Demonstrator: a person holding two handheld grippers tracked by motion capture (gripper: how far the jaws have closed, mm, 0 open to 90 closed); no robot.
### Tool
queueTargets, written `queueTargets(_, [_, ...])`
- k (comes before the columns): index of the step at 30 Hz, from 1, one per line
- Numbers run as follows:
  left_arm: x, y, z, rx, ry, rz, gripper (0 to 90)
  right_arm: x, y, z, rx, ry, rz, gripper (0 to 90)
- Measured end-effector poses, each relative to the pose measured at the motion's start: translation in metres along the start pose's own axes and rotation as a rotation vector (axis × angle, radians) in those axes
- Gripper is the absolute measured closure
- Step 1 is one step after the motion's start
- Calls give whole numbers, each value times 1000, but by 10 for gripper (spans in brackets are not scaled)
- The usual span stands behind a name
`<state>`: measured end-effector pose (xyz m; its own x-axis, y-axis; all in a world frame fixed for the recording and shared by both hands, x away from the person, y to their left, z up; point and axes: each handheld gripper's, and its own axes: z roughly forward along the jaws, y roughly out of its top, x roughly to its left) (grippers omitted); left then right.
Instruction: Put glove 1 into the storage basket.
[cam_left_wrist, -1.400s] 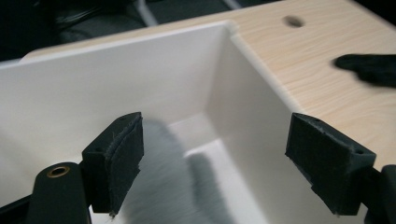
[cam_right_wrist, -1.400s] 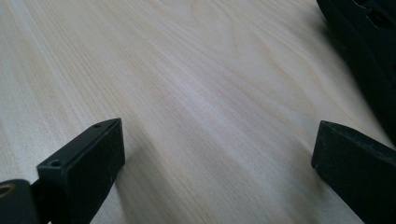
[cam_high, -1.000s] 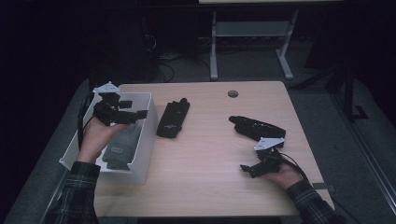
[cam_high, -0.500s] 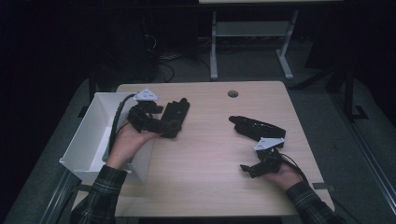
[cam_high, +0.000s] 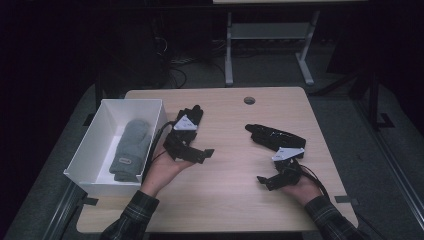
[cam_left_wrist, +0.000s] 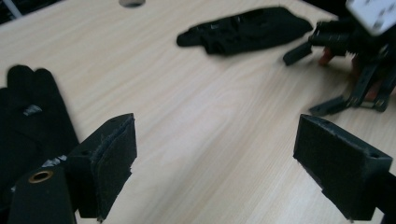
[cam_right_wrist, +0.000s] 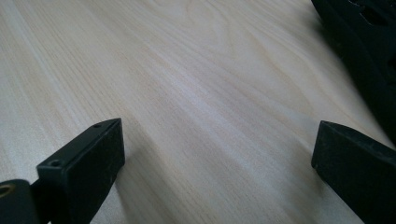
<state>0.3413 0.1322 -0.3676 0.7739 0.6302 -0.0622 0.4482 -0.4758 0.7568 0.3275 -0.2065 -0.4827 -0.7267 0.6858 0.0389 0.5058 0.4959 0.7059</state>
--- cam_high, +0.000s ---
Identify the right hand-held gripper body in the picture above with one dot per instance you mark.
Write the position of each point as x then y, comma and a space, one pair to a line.
288, 166

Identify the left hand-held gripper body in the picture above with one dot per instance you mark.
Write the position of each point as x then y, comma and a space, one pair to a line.
183, 128

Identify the gray fuzzy mitten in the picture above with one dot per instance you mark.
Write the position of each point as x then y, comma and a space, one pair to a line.
133, 143

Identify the white rectangular box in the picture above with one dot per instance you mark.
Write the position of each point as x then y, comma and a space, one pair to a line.
100, 120

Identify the person's right hand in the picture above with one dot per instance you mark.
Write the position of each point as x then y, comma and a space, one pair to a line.
306, 191

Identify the person's left hand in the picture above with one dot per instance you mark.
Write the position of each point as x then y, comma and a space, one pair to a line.
163, 171

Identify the black tape strip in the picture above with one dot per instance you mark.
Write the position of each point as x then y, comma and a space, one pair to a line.
90, 201
346, 200

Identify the black metal stand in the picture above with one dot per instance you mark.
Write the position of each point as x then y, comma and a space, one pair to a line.
373, 100

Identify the gray metal stand frame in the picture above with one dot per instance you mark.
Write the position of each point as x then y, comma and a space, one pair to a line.
266, 30

